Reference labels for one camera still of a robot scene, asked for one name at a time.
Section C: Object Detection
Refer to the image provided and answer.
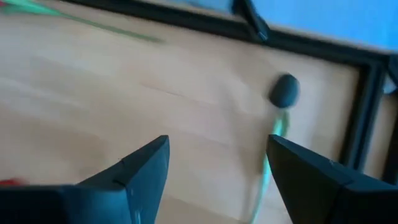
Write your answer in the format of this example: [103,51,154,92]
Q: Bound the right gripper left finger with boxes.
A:
[77,134,171,224]

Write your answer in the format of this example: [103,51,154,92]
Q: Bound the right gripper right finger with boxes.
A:
[267,133,353,224]

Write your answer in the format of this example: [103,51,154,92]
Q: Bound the black tulip flower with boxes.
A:
[247,73,302,224]

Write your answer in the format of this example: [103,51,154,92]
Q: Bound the red glass vase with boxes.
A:
[0,177,27,187]

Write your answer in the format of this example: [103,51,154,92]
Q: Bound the black aluminium table frame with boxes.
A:
[62,0,398,187]

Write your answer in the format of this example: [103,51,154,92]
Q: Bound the black frame clamp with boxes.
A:
[231,0,271,43]

